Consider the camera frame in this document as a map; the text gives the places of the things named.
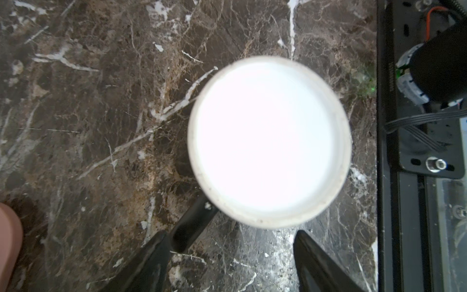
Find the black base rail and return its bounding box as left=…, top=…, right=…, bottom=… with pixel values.
left=377, top=1, right=467, bottom=292

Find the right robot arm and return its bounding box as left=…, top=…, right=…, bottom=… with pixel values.
left=396, top=20, right=467, bottom=105

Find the pink mug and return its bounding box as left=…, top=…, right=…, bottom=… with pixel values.
left=1, top=203, right=23, bottom=292

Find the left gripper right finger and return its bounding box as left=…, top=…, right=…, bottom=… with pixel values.
left=293, top=230, right=363, bottom=292

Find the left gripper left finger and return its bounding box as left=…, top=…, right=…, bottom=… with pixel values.
left=101, top=231, right=171, bottom=292

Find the black and white mug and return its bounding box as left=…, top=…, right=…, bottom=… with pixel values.
left=171, top=56, right=352, bottom=253

